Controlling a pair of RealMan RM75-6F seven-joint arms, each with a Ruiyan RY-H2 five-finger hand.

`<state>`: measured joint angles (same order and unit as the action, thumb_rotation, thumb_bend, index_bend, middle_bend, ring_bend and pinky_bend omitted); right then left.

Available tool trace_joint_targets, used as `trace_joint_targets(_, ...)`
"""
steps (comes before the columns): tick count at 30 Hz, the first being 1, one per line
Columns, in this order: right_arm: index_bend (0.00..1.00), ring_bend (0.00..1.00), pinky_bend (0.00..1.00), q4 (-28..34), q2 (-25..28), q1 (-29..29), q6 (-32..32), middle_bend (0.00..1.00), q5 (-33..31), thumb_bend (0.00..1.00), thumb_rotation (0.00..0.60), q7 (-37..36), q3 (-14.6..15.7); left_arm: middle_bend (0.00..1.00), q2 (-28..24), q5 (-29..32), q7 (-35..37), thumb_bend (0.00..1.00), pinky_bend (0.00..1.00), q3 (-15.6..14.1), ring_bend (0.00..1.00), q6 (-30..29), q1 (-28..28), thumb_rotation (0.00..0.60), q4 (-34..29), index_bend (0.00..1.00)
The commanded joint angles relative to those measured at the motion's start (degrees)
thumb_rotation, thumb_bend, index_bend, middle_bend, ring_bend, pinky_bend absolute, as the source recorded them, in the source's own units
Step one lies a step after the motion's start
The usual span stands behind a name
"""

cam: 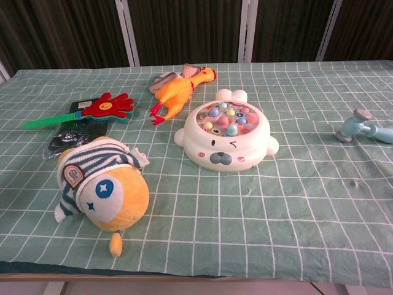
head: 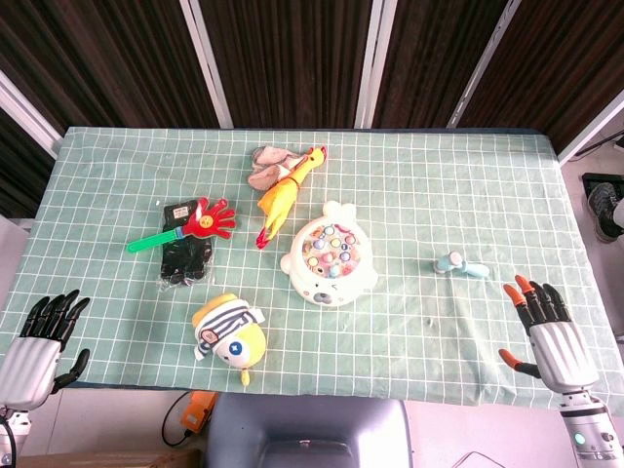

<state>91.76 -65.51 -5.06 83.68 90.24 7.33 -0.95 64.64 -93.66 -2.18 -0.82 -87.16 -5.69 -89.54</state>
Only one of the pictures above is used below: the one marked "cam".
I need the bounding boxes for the light blue toy hammer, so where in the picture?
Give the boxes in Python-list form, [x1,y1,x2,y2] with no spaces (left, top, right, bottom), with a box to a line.
[335,108,393,144]

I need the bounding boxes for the white fishing game toy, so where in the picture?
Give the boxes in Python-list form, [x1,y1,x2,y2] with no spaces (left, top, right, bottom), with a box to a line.
[173,88,279,172]

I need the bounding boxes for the red hand clapper toy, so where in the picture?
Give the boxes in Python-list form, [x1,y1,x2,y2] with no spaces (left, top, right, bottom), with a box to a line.
[22,92,134,130]

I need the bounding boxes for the yellow rubber chicken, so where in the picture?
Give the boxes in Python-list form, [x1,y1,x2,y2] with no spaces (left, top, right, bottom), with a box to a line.
[149,66,217,125]

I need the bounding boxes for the pink plush toy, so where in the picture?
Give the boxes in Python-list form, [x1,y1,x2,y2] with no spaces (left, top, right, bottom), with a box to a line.
[149,63,202,95]

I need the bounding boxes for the green checkered tablecloth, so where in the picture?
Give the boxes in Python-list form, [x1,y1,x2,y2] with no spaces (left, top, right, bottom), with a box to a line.
[0,60,393,288]

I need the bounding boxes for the yellow plush with striped hat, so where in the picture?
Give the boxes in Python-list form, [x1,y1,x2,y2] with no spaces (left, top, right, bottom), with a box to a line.
[53,136,150,258]

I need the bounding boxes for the dark brown partition panel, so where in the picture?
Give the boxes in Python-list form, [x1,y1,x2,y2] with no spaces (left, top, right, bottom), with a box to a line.
[325,0,393,61]
[127,0,245,67]
[251,0,334,62]
[0,0,130,77]

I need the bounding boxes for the black gloves in plastic bag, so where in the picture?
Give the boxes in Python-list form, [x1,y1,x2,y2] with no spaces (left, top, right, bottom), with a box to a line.
[42,98,109,160]

